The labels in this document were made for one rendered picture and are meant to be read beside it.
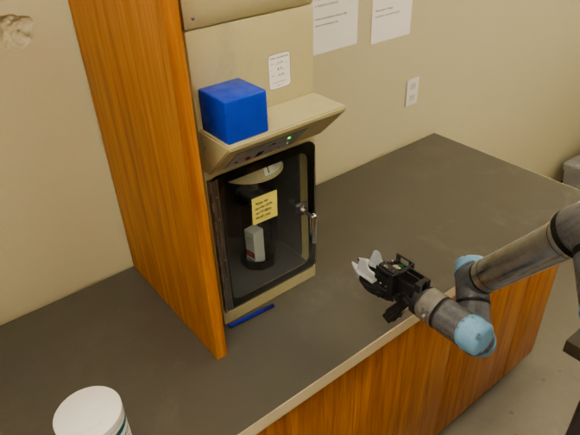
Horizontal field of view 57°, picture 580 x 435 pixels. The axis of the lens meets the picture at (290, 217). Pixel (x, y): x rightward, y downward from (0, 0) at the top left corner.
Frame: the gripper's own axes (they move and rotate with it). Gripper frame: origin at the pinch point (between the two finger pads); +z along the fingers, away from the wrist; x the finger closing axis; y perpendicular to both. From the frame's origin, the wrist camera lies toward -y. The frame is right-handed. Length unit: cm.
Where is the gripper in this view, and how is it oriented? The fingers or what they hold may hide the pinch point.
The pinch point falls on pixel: (358, 265)
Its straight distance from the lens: 133.6
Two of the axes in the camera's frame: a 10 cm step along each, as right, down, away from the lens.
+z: -6.2, -4.2, 6.6
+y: -0.4, -8.3, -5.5
